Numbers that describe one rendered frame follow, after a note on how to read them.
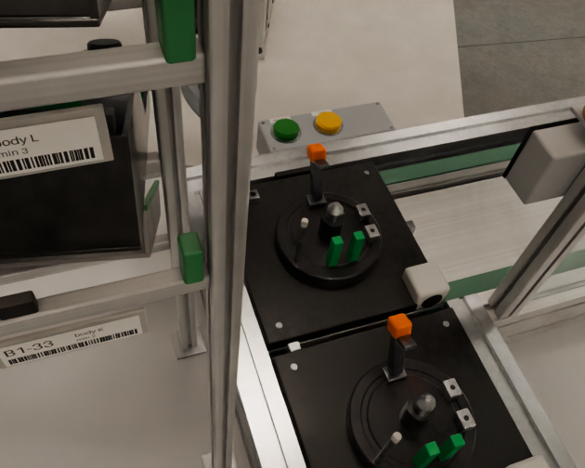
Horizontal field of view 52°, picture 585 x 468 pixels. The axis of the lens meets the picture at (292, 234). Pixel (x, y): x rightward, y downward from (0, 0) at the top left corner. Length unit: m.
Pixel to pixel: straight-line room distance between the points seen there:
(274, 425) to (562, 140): 0.42
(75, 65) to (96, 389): 0.63
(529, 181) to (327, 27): 0.79
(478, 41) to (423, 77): 1.74
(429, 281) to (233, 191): 0.50
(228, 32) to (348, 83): 0.98
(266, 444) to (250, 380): 0.07
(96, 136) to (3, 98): 0.04
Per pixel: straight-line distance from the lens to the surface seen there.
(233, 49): 0.25
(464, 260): 0.91
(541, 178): 0.62
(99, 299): 0.36
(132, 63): 0.24
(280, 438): 0.69
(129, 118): 0.38
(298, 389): 0.70
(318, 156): 0.77
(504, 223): 0.98
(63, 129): 0.25
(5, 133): 0.25
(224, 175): 0.29
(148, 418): 0.81
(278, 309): 0.74
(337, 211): 0.74
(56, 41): 1.29
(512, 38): 3.09
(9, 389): 0.86
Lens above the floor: 1.62
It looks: 54 degrees down
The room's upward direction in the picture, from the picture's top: 10 degrees clockwise
